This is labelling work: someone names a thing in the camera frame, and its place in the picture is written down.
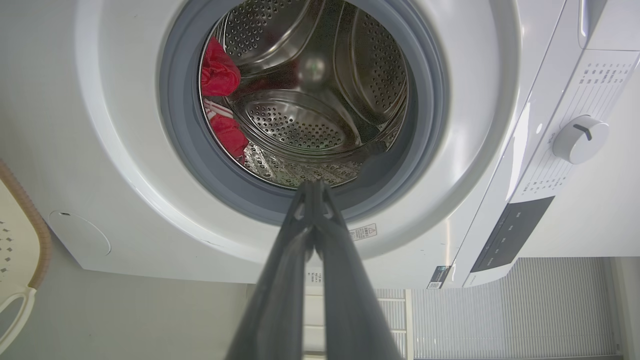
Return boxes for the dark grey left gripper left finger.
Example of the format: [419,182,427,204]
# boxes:
[225,181,317,360]

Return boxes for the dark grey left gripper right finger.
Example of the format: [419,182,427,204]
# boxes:
[305,181,402,360]

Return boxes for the red garment with white stripes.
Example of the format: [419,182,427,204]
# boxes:
[200,36,250,166]

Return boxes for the black washer display panel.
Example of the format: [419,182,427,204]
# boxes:
[470,196,556,273]

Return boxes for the stainless steel washing machine drum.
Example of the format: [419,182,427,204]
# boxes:
[199,0,410,190]

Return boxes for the beige perforated laundry basket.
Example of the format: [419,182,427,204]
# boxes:
[0,160,52,351]

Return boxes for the small text sticker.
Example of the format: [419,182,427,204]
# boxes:
[305,252,326,287]

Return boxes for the grey warning sticker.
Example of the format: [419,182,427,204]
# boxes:
[348,223,378,242]

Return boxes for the dark QR code sticker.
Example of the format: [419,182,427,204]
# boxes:
[426,266,452,290]

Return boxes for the grey rubber door gasket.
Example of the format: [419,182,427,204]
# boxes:
[159,0,447,226]

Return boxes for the round white filter cover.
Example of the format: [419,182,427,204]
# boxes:
[48,210,112,257]

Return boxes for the white front-loading washing machine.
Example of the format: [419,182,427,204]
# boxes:
[0,0,640,290]

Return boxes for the white program dial knob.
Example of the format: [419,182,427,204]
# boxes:
[552,115,611,165]

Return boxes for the white detergent drawer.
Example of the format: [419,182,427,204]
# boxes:
[577,0,640,51]

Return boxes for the grey ribbed wall panel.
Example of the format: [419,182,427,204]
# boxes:
[375,257,623,360]

